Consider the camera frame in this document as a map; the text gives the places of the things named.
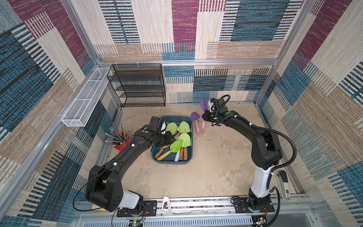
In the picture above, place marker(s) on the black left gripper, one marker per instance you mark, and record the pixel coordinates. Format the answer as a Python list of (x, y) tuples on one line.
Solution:
[(170, 139)]

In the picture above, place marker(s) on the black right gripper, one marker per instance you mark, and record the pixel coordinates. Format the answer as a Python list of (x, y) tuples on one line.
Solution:
[(207, 115)]

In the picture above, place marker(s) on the purple shovel pink handle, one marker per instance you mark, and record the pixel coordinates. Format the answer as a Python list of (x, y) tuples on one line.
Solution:
[(195, 117), (204, 107)]

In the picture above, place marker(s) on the green shovel wooden handle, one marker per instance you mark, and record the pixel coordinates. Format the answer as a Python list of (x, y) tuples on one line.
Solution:
[(172, 128)]

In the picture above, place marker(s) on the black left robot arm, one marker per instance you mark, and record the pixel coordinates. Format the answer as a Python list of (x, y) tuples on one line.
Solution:
[(104, 187)]

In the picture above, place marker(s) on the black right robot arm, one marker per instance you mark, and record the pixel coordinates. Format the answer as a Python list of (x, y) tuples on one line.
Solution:
[(266, 152)]

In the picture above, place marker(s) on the teal plastic storage box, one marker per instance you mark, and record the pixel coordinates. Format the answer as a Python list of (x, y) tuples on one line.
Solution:
[(180, 150)]

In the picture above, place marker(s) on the green shovel middle right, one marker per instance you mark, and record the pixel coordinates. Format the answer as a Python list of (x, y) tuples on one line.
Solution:
[(185, 137)]

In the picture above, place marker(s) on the green shovel top right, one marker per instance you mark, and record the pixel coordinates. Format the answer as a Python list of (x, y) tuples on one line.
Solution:
[(184, 127)]

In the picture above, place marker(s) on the red pencil holder cup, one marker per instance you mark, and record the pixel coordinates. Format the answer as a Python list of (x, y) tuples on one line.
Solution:
[(118, 139)]

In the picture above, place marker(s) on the white black stapler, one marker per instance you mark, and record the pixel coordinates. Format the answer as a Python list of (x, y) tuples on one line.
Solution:
[(282, 181)]

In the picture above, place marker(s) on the yellow calculator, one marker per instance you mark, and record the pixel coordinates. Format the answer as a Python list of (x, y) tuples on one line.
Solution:
[(97, 208)]

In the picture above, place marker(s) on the green shovel yellow handle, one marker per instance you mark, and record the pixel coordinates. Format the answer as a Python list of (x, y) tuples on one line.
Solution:
[(174, 148)]

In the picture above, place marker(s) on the yellow shovel wooden handle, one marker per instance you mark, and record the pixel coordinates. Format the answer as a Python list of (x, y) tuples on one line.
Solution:
[(157, 155)]

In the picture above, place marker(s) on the black wire shelf rack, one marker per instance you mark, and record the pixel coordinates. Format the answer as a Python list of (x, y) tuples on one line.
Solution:
[(138, 85)]

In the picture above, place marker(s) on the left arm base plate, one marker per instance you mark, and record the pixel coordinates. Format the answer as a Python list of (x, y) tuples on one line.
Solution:
[(148, 207)]

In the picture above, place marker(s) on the white mesh wall basket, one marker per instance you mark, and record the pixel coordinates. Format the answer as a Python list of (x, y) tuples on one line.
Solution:
[(84, 104)]

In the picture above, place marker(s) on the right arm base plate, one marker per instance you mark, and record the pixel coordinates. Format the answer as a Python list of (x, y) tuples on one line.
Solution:
[(241, 205)]

